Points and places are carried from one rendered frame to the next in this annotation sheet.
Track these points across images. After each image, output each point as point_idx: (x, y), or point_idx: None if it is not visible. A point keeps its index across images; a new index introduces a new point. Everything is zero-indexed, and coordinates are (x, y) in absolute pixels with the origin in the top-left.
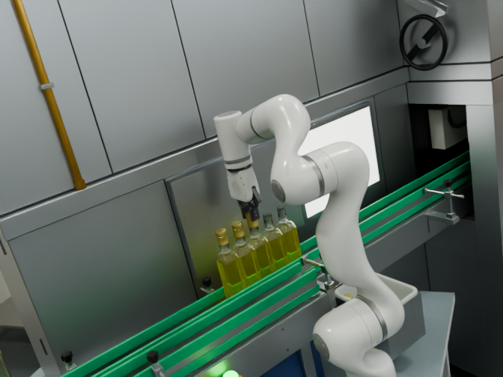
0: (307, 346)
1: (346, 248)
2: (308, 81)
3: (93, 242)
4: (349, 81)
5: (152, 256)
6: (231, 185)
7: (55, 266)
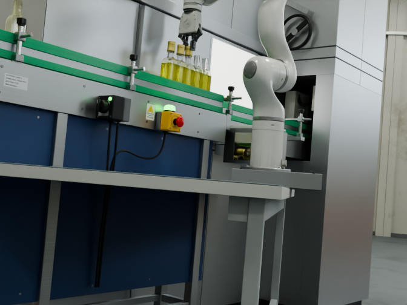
0: (208, 143)
1: (277, 14)
2: (228, 14)
3: (91, 8)
4: (248, 34)
5: (116, 46)
6: (183, 23)
7: (66, 3)
